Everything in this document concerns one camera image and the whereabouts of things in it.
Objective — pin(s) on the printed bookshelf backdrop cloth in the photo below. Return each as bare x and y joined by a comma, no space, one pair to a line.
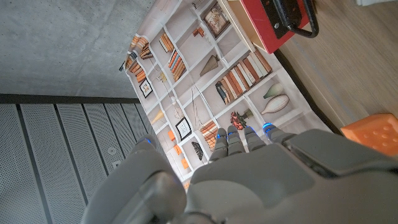
192,77

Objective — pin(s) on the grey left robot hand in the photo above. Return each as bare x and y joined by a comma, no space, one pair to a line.
280,186

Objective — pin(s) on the orange block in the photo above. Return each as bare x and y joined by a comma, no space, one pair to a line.
373,133

